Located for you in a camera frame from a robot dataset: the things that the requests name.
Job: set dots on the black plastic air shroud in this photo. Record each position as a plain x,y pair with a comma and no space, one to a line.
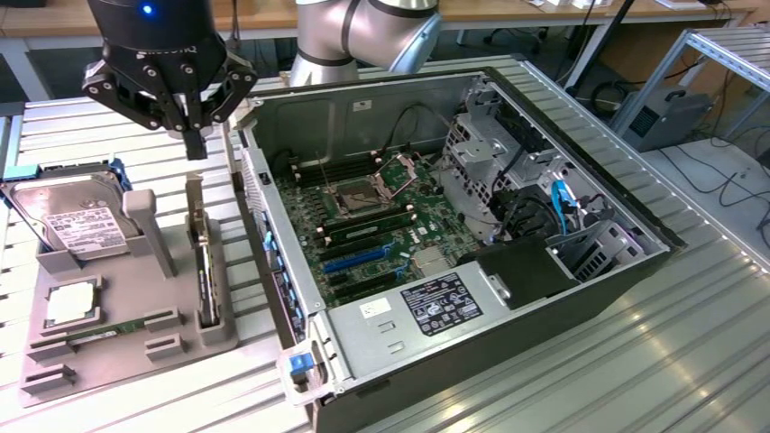
523,270

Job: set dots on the thin metal locking lever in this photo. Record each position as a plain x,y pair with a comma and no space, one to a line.
324,176

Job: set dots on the long wooden desk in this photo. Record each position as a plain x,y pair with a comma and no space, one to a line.
662,11

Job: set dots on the grey plastic parts rack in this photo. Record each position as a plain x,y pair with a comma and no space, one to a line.
132,293

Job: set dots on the grey metal drive cage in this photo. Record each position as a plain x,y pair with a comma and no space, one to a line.
480,158

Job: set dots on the RAM stick with label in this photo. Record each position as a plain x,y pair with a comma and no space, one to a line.
367,230

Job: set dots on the aluminium frame slat table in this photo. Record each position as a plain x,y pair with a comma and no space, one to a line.
722,49

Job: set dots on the black expansion slot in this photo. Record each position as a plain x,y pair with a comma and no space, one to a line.
348,251
367,288

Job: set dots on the blue case latch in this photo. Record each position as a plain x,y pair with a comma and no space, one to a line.
300,364

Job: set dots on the CPU socket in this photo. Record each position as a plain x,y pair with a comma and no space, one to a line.
358,198

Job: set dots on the grey perforated disk bay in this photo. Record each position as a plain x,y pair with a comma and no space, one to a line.
602,257

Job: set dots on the graphics card with metal bracket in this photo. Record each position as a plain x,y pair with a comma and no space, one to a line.
204,270

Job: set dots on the silver chipset heatsink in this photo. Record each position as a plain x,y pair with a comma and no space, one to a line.
430,263

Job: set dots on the open black PC case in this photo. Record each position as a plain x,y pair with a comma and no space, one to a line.
480,383

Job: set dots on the open metal socket cover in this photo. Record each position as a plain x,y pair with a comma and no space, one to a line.
396,173

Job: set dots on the green RAM stick bare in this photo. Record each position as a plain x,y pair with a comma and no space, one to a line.
120,325

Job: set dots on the blue expansion slot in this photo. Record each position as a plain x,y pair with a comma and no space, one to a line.
355,261

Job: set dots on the hard disk with blue carrier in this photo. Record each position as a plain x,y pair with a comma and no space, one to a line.
60,203

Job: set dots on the wooden desk with white legs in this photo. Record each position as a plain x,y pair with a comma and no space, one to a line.
41,22

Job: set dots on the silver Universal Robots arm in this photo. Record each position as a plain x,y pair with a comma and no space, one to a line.
324,40

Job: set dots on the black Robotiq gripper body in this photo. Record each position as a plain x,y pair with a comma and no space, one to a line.
156,45

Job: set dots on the grey power supply unit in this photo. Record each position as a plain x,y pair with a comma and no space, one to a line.
372,343

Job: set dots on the silver CPU chip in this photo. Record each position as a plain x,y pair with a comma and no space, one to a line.
72,304

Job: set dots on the black RAM slot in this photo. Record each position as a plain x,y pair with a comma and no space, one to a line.
360,218
339,177
336,162

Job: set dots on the small black chair base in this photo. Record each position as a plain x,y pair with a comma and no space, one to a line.
532,34

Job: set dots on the green motherboard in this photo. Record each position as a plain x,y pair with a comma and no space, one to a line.
298,209

